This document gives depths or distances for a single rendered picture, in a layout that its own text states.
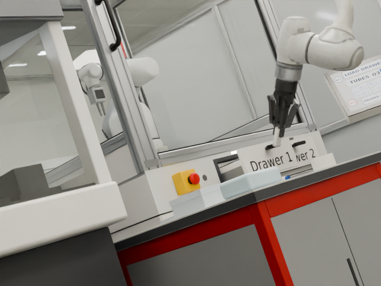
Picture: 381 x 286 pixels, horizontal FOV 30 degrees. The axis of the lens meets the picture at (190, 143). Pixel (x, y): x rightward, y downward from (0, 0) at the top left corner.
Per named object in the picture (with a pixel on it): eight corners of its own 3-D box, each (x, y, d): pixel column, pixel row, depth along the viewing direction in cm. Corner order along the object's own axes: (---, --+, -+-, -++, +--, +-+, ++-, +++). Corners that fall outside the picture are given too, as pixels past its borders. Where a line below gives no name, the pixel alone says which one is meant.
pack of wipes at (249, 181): (254, 191, 186) (249, 175, 187) (284, 180, 180) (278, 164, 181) (222, 201, 174) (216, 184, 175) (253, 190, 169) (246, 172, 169)
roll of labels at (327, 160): (341, 164, 211) (337, 151, 211) (328, 168, 206) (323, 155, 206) (323, 170, 216) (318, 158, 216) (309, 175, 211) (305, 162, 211)
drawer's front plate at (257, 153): (299, 165, 260) (288, 137, 261) (250, 179, 239) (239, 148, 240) (295, 166, 261) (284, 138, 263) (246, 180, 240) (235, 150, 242)
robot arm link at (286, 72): (286, 59, 245) (283, 76, 247) (270, 60, 239) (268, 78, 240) (308, 64, 240) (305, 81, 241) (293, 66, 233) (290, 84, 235)
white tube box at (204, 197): (228, 201, 189) (221, 182, 189) (206, 207, 182) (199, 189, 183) (196, 213, 197) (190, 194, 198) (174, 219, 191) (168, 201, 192)
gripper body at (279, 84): (303, 81, 241) (299, 107, 244) (283, 75, 246) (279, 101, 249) (291, 83, 235) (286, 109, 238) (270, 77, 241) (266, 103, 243)
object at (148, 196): (330, 162, 298) (318, 130, 300) (159, 214, 224) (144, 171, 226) (182, 217, 363) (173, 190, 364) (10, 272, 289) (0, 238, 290)
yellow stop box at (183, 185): (203, 188, 234) (195, 167, 235) (188, 192, 229) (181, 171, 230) (192, 192, 237) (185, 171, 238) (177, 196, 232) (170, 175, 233)
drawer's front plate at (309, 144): (321, 160, 291) (312, 135, 292) (279, 172, 270) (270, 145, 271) (317, 162, 292) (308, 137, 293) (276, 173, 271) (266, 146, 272)
